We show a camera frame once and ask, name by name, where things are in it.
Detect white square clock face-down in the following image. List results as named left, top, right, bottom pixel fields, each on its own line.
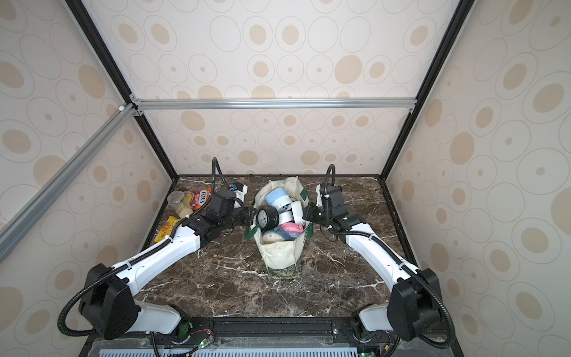
left=291, top=201, right=305, bottom=226

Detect pink twin-bell alarm clock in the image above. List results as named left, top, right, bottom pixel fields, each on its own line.
left=280, top=223, right=304, bottom=239

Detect small black round clock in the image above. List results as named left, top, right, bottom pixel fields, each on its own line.
left=257, top=207, right=280, bottom=231

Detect blue square clock white face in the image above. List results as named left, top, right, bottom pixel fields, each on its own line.
left=265, top=187, right=292, bottom=209

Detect canvas tote bag green handles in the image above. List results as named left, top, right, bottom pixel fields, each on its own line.
left=245, top=177, right=314, bottom=279

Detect small white round clock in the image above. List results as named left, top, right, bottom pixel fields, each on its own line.
left=270, top=196, right=293, bottom=214

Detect blue round clock beige face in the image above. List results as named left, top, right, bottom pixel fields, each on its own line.
left=260, top=229, right=290, bottom=245

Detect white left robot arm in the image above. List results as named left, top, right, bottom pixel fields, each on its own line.
left=57, top=181, right=257, bottom=343

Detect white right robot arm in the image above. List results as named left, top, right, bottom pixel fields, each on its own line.
left=303, top=183, right=457, bottom=349

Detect orange Fox's candy bag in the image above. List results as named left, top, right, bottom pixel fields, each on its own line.
left=186, top=188, right=211, bottom=211

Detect yellow chips snack bag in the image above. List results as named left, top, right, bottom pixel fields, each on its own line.
left=153, top=216, right=180, bottom=243

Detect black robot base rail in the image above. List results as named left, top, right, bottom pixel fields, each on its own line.
left=80, top=317, right=462, bottom=356

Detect aluminium horizontal back rail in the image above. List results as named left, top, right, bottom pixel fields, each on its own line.
left=135, top=98, right=416, bottom=110

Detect black vertical frame post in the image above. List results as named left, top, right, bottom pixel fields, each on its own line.
left=63, top=0, right=178, bottom=182

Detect aluminium left side rail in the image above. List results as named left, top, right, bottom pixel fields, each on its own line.
left=1, top=104, right=135, bottom=260

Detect black right frame post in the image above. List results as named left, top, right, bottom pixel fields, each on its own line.
left=379, top=0, right=475, bottom=182

